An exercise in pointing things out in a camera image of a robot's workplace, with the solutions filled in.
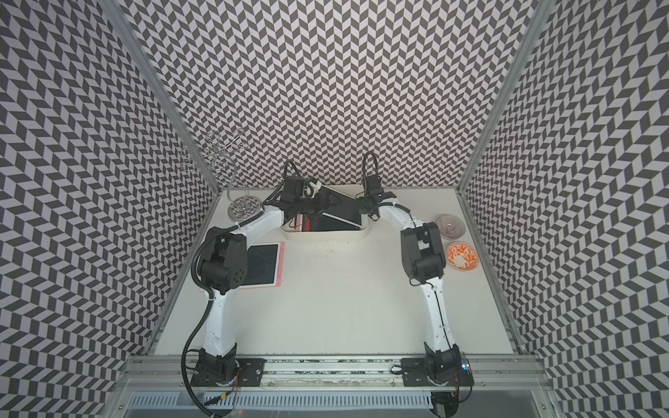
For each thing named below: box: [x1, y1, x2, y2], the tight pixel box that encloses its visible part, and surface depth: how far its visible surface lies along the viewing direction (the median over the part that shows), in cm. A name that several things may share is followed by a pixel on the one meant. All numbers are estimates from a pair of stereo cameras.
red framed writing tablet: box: [304, 214, 362, 232], surface depth 107 cm
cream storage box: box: [280, 184, 373, 242], surface depth 106 cm
